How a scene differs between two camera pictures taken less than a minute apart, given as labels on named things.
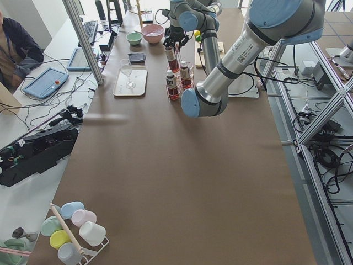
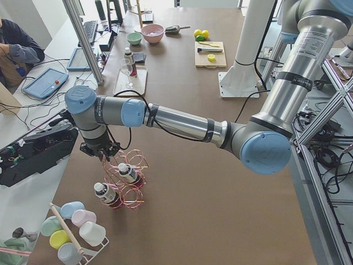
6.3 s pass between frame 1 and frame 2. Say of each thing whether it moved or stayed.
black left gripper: moved
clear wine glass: stayed
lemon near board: stayed
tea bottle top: moved
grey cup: stayed
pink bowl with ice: stayed
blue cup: stayed
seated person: stayed
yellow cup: stayed
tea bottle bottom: moved
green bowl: stayed
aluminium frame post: stayed
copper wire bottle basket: moved
